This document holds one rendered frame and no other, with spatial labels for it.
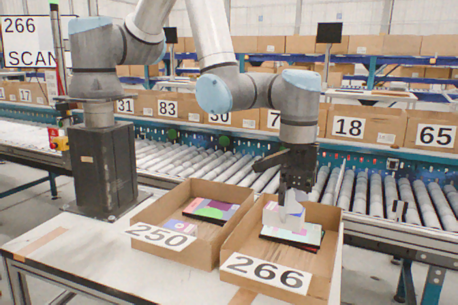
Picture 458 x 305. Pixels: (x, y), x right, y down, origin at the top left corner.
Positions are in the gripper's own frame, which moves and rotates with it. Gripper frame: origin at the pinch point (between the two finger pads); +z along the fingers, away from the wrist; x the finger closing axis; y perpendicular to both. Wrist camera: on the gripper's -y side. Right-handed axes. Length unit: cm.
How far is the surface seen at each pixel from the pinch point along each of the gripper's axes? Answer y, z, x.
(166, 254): -31.7, 16.8, -10.0
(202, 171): -59, 18, 58
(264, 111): -42, -8, 103
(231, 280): -10.2, 17.2, -10.7
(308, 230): 3.5, 15.1, 19.7
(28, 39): -167, -49, 43
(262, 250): -7.6, 17.6, 6.0
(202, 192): -41, 14, 27
